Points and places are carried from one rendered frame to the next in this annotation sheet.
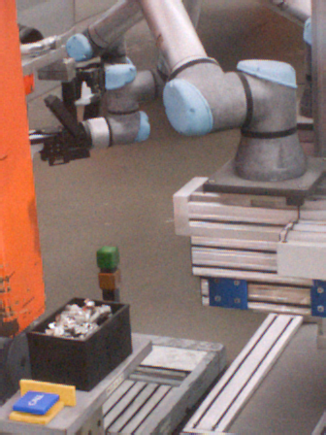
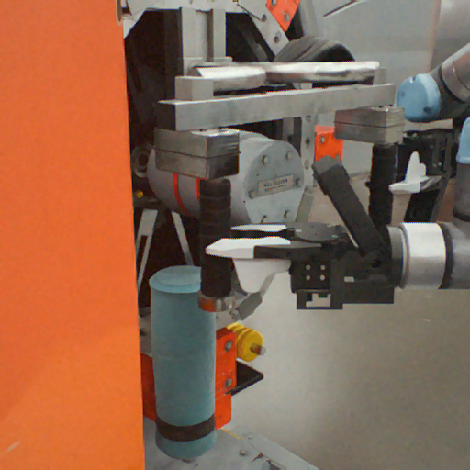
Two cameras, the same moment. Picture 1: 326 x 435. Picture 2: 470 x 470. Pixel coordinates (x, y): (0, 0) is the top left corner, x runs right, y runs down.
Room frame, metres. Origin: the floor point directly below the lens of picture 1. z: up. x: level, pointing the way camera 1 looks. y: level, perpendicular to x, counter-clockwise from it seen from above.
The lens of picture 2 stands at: (2.22, 0.00, 1.04)
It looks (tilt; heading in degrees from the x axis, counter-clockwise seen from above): 17 degrees down; 19
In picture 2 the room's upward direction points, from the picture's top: straight up
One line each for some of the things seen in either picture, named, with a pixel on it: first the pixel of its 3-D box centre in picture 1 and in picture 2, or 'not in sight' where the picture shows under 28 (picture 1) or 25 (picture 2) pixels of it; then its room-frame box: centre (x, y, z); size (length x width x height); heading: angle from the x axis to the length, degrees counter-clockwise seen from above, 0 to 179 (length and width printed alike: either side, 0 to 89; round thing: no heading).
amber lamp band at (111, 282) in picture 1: (110, 279); not in sight; (2.50, 0.02, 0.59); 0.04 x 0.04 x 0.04; 64
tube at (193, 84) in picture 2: not in sight; (193, 49); (2.96, 0.31, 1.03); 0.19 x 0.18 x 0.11; 64
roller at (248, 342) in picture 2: not in sight; (207, 326); (3.26, 0.41, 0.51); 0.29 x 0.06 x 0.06; 64
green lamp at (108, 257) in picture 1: (108, 257); not in sight; (2.50, 0.02, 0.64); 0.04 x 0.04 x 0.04; 64
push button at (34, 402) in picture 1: (36, 404); not in sight; (2.17, 0.18, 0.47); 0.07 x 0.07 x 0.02; 64
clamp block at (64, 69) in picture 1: (56, 68); (368, 121); (3.17, 0.12, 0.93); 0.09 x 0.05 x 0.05; 64
